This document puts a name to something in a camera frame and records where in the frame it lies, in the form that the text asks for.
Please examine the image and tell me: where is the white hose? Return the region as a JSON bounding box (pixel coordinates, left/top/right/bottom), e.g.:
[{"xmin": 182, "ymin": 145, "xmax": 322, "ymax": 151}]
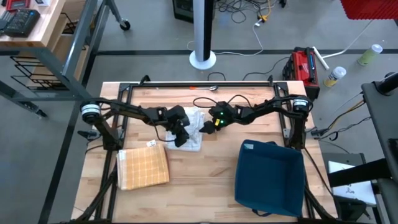
[{"xmin": 322, "ymin": 20, "xmax": 374, "ymax": 60}]

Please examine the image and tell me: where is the metal spoon with orange handle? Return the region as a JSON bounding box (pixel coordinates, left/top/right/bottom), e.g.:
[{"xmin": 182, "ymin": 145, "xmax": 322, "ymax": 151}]
[{"xmin": 189, "ymin": 85, "xmax": 220, "ymax": 92}]

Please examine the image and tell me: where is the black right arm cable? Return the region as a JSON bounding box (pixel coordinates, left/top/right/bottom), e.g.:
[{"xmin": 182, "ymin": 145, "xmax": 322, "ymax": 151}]
[{"xmin": 192, "ymin": 94, "xmax": 253, "ymax": 110}]

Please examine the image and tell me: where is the black cable bundle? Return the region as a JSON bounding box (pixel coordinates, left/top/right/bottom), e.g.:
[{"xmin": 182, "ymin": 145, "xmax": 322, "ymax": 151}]
[{"xmin": 214, "ymin": 0, "xmax": 280, "ymax": 23}]

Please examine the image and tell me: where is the black box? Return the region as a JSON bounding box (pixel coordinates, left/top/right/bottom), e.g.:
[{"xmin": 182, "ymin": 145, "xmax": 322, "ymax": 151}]
[{"xmin": 172, "ymin": 0, "xmax": 195, "ymax": 24}]

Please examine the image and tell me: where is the wooden workbench with grey frame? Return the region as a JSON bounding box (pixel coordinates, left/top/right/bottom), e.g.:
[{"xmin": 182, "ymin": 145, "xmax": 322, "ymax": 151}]
[{"xmin": 0, "ymin": 0, "xmax": 132, "ymax": 119}]

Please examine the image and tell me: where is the navy and white fabric basket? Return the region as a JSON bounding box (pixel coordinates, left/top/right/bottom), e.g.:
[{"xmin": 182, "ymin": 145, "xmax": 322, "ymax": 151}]
[{"xmin": 234, "ymin": 139, "xmax": 306, "ymax": 218}]

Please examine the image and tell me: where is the white and black tower stand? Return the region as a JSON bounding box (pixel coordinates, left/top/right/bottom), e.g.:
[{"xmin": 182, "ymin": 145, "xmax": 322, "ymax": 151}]
[{"xmin": 188, "ymin": 0, "xmax": 217, "ymax": 71}]

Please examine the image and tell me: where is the yellow towel with white lines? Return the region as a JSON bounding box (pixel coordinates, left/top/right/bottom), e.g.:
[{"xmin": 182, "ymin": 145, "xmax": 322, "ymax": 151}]
[{"xmin": 116, "ymin": 142, "xmax": 171, "ymax": 191}]

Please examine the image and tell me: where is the white and yellow spray can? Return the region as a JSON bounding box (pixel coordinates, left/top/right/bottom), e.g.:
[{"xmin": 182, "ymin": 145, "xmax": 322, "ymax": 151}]
[{"xmin": 323, "ymin": 66, "xmax": 348, "ymax": 88}]

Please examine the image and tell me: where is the black keypad device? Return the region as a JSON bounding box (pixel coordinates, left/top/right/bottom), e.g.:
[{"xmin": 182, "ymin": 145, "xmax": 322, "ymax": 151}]
[{"xmin": 3, "ymin": 8, "xmax": 42, "ymax": 39}]

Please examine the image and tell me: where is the black power cable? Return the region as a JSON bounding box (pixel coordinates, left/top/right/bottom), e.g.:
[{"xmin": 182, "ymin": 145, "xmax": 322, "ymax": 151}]
[{"xmin": 242, "ymin": 56, "xmax": 292, "ymax": 81}]

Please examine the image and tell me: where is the white paper sheet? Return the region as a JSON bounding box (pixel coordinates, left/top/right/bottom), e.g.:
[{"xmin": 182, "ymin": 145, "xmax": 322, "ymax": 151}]
[{"xmin": 328, "ymin": 161, "xmax": 377, "ymax": 207}]

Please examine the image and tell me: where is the red flat device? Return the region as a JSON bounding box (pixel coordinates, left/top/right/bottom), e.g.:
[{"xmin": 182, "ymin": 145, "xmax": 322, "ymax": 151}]
[{"xmin": 5, "ymin": 0, "xmax": 32, "ymax": 11}]

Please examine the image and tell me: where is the grey desk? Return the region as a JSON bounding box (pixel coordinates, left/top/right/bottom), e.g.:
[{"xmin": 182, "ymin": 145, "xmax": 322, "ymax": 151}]
[{"xmin": 360, "ymin": 72, "xmax": 398, "ymax": 224}]

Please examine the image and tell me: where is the white floor cable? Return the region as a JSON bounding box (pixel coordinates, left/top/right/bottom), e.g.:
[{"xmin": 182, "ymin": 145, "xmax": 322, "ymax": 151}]
[{"xmin": 186, "ymin": 18, "xmax": 265, "ymax": 57}]

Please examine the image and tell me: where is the black wire rack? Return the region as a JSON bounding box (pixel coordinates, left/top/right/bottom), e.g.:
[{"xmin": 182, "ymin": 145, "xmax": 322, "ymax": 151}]
[{"xmin": 10, "ymin": 12, "xmax": 90, "ymax": 91}]

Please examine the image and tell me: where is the black metal table frame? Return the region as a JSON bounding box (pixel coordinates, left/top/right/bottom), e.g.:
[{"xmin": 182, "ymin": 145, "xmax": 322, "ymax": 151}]
[{"xmin": 74, "ymin": 74, "xmax": 340, "ymax": 224}]

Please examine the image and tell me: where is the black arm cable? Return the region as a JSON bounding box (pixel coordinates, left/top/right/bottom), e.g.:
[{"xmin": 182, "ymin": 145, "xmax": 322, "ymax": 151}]
[
  {"xmin": 153, "ymin": 121, "xmax": 177, "ymax": 143},
  {"xmin": 192, "ymin": 94, "xmax": 253, "ymax": 110}
]

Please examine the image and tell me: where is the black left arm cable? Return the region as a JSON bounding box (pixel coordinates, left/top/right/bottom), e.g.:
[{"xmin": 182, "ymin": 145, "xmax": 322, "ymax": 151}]
[{"xmin": 153, "ymin": 121, "xmax": 177, "ymax": 143}]

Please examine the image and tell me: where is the green bottle with white cap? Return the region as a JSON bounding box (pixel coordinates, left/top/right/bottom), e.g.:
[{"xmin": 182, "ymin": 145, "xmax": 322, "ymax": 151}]
[{"xmin": 357, "ymin": 44, "xmax": 384, "ymax": 67}]

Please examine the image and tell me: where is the red and black toolbox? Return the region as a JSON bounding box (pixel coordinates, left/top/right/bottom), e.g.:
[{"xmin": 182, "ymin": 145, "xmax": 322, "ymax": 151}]
[{"xmin": 282, "ymin": 46, "xmax": 321, "ymax": 100}]

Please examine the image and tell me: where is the white waffle towel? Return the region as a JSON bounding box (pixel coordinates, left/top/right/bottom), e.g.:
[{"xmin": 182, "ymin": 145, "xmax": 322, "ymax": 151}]
[{"xmin": 165, "ymin": 106, "xmax": 206, "ymax": 152}]

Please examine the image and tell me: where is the white tube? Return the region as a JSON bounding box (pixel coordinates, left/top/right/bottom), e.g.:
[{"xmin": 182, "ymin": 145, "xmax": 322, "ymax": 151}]
[{"xmin": 312, "ymin": 46, "xmax": 330, "ymax": 71}]

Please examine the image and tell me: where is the red panel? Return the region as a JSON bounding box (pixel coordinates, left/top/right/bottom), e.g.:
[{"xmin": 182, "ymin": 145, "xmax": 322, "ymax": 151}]
[{"xmin": 340, "ymin": 0, "xmax": 398, "ymax": 21}]

